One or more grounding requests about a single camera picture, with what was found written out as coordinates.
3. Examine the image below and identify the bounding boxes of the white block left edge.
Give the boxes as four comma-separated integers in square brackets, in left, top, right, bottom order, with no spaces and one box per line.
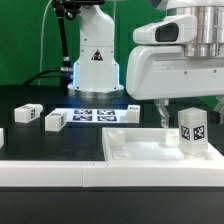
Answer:
[0,128,4,149]

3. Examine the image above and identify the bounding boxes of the black cable bundle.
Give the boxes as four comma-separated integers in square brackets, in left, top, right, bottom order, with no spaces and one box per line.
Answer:
[22,67,74,87]

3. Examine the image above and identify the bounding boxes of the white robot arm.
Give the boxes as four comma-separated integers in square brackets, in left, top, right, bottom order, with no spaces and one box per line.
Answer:
[68,0,224,127]

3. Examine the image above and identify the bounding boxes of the white obstacle fence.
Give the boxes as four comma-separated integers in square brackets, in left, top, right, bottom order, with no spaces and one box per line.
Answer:
[0,157,224,187]

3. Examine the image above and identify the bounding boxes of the white cable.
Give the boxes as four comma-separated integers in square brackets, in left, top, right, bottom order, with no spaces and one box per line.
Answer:
[37,0,54,86]

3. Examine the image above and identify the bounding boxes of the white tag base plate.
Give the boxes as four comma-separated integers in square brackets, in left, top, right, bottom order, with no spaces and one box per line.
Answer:
[53,108,127,123]

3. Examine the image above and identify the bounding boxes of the white square tabletop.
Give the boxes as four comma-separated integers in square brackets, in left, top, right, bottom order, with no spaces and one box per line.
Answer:
[102,128,224,162]

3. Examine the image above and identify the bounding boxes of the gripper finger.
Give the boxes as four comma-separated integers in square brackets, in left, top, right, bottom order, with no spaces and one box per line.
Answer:
[215,95,224,123]
[154,99,170,128]

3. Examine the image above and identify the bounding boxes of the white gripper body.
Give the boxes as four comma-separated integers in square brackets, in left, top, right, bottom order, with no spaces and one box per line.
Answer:
[126,15,224,100]

